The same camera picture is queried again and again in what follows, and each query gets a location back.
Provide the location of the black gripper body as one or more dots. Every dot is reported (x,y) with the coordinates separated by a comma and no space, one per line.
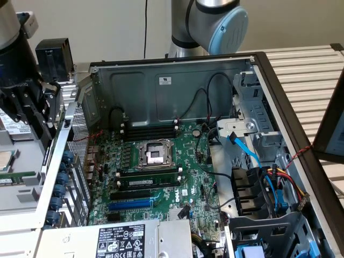
(16,67)

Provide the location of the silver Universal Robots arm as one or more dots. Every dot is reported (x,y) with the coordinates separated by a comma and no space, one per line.
(204,24)

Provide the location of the hard disk with white label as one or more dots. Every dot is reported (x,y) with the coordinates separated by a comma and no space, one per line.
(13,126)

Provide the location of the black plastic box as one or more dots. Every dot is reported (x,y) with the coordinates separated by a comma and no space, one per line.
(53,61)

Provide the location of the black case latch pin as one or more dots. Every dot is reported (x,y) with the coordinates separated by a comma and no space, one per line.
(67,123)

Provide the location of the silver CPU chip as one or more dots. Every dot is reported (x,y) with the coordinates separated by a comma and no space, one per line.
(5,161)

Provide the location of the blue slot clip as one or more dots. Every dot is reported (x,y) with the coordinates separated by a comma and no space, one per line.
(68,156)
(59,191)
(61,178)
(53,217)
(58,203)

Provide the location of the green loose RAM stick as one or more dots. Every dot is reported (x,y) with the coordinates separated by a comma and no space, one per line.
(16,178)

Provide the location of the open grey PC case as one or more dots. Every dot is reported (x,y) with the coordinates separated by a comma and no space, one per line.
(134,94)

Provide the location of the black RAM slot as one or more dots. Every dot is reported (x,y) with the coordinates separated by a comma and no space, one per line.
(150,130)
(150,134)
(150,127)
(150,172)
(150,137)

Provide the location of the CPU socket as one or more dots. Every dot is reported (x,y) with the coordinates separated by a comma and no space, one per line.
(154,154)

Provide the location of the black long expansion slot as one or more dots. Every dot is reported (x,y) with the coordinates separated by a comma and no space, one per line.
(129,195)

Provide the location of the installed RAM stick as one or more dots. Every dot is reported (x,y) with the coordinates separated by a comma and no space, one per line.
(150,182)

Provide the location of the blue expansion slot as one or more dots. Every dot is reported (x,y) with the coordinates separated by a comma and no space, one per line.
(129,205)

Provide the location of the short black expansion slot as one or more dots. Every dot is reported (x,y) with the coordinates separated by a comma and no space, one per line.
(113,217)

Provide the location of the silver power supply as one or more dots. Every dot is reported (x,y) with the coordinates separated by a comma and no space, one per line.
(80,242)

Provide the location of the coin cell battery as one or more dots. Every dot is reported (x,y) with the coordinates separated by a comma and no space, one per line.
(196,132)

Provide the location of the green Dell motherboard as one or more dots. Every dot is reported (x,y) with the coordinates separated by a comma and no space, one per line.
(188,161)

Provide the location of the silver chipset heatsink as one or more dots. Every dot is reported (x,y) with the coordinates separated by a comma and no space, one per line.
(174,215)

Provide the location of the silver disk bay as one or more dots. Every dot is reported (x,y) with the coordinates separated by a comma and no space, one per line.
(255,113)

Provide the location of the black fan shroud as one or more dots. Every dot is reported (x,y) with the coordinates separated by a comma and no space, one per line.
(247,188)

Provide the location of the dark grey drive cage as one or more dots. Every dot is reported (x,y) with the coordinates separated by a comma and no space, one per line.
(268,228)

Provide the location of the dark framed monitor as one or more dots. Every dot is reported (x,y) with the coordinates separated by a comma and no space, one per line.
(326,129)

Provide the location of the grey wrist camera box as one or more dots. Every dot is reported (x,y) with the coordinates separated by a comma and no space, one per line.
(31,24)

